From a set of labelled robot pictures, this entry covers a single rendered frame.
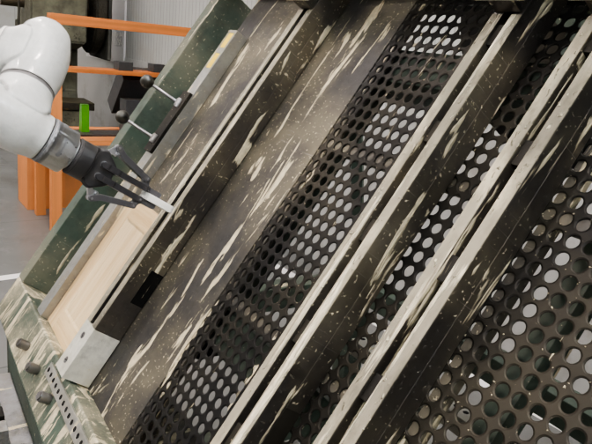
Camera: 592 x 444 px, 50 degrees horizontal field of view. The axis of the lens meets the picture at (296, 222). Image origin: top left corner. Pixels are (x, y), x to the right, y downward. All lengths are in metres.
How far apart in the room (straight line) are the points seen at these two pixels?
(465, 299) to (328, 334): 0.22
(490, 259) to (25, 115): 0.82
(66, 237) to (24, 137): 0.85
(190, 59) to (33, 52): 0.84
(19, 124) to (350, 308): 0.66
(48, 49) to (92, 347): 0.64
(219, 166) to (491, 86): 0.67
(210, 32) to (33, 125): 0.97
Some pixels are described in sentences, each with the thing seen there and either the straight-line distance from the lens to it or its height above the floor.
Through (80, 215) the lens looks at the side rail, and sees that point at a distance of 2.03.
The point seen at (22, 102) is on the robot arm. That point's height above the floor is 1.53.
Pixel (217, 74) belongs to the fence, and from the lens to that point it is 1.83.
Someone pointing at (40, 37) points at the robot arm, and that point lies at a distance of 1.33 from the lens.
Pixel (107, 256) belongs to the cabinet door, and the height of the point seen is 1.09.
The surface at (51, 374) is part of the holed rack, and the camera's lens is 1.60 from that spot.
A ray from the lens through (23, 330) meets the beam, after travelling 1.88.
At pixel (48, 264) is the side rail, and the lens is 2.06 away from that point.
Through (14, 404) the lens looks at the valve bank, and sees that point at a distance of 1.79.
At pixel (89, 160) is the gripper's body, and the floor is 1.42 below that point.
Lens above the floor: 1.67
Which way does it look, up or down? 16 degrees down
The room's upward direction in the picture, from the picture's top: 6 degrees clockwise
